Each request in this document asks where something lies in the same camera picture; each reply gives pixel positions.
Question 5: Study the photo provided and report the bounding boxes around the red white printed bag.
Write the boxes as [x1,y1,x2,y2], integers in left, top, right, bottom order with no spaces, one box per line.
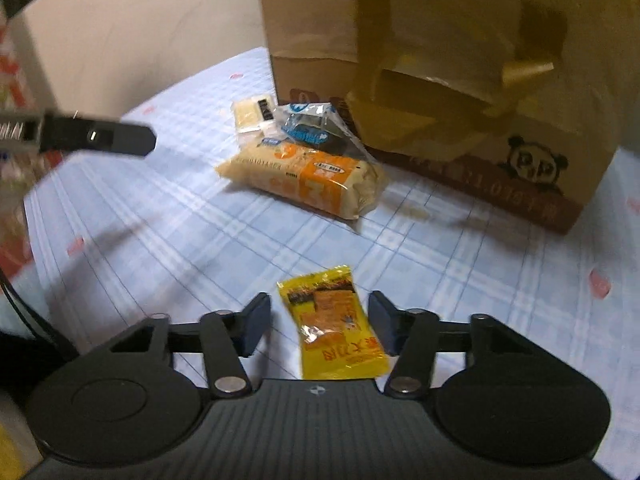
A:
[0,7,57,281]

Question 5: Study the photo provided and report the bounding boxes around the blue white clear packet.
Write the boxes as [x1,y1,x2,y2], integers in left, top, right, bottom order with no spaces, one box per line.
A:
[260,101,374,162]

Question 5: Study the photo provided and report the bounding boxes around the brown cardboard box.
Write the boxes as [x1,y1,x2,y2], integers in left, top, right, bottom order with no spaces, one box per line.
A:
[255,0,624,235]

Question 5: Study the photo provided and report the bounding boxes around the small yellow snack packet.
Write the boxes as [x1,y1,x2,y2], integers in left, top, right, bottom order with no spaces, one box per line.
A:
[276,265,391,381]

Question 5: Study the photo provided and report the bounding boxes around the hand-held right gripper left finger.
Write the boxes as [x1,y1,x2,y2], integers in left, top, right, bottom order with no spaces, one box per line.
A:
[107,292,273,396]

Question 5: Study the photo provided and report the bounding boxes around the blue checked tablecloth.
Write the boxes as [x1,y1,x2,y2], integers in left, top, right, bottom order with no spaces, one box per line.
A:
[10,46,640,397]

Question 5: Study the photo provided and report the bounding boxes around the orange bread packet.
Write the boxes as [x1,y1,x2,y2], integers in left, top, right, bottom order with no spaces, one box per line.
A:
[215,137,389,221]

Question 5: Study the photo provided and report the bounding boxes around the clear wrapped cracker packet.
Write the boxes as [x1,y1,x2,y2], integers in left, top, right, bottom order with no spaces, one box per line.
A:
[232,92,279,144]

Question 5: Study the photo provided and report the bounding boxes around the black cable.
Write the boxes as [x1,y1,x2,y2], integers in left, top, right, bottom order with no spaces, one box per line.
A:
[0,270,77,361]

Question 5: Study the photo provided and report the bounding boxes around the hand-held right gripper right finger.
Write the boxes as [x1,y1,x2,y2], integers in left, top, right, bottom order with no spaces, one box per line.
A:
[367,290,531,401]

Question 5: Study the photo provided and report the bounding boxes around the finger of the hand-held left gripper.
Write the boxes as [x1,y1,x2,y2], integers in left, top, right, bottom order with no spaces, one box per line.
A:
[39,109,157,157]

